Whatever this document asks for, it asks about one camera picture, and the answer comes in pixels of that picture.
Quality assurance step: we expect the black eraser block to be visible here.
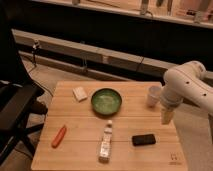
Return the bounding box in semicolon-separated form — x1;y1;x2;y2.
132;134;156;146

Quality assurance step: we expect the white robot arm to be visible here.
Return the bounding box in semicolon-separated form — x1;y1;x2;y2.
160;61;213;124

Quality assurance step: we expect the white paper cup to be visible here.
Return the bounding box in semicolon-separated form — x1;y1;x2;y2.
146;86;162;107

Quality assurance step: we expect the green bowl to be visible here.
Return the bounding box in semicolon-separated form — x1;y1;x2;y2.
91;88;122;116

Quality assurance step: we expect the small white bottle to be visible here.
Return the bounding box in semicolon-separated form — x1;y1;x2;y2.
98;120;113;163

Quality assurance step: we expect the wooden table board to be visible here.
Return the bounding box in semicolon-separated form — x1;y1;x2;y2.
31;81;188;171

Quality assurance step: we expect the white sponge block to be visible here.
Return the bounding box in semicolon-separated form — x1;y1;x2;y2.
73;87;87;102

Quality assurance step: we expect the orange carrot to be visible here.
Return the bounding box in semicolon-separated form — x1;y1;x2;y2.
51;126;67;148

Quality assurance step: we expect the black office chair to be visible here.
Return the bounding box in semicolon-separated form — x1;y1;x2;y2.
0;0;48;166

